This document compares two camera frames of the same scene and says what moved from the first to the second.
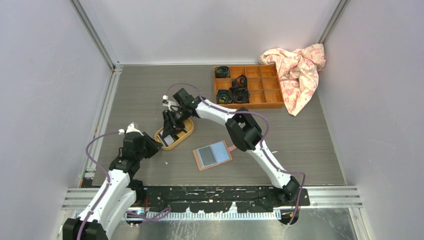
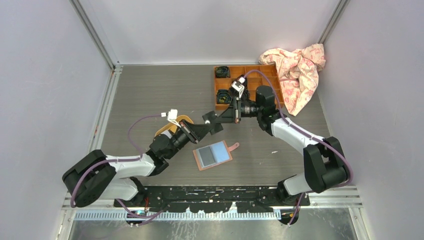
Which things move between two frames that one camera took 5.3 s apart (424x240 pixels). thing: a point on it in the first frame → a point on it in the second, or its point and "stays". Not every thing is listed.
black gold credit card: [206, 156] stays
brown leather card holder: [212, 155] stays
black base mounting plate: [219, 199] stays
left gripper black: [154, 146] → [194, 132]
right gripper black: [168, 126] → [232, 115]
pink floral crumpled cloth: [298, 71] stays
